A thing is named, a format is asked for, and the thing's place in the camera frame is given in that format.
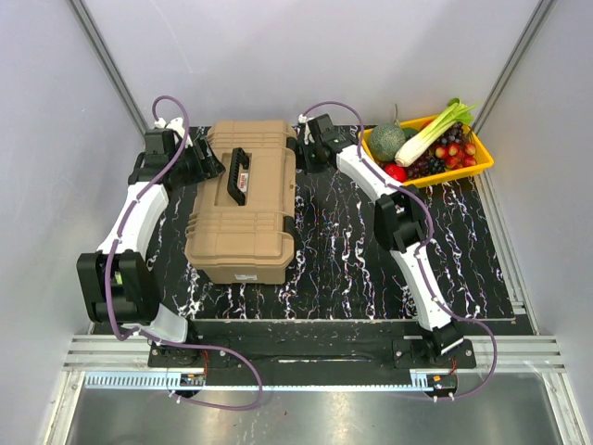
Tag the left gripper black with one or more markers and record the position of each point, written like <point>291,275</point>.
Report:
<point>209,169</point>

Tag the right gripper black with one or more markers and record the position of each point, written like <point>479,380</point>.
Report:
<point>308,169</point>

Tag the tan plastic tool box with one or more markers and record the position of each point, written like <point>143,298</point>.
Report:
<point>242,225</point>

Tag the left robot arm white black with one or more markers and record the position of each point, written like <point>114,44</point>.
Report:
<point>117,285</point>

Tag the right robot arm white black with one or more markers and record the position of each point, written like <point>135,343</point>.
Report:
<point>400,225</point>

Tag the green melon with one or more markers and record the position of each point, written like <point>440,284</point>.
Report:
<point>385,140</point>

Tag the red apple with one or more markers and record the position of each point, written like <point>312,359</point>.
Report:
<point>396,172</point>

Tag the avocado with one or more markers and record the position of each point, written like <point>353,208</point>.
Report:
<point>409,133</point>

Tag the dark grape bunch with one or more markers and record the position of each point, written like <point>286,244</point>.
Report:
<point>427,164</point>

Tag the black marble pattern mat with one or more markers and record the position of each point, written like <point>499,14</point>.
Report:
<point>339,271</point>

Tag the red yellow cherry cluster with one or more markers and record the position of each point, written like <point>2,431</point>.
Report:
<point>455,156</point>

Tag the leek with green leaves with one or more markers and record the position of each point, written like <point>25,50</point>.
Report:
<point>455,112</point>

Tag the yellow plastic tray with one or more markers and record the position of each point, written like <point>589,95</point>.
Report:
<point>484,161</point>

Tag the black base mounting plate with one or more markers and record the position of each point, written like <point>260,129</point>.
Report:
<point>247,374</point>

